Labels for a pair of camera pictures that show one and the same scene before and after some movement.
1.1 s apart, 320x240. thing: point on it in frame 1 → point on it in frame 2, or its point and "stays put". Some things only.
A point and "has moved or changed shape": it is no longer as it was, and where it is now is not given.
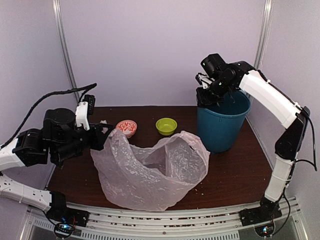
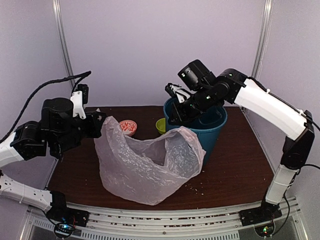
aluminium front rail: x=222 y=225 stays put
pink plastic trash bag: x=153 y=177 has moved or changed shape
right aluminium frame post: x=264 y=33 stays put
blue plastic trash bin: x=219 y=126 → x=208 y=126
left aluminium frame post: x=62 y=32 stays put
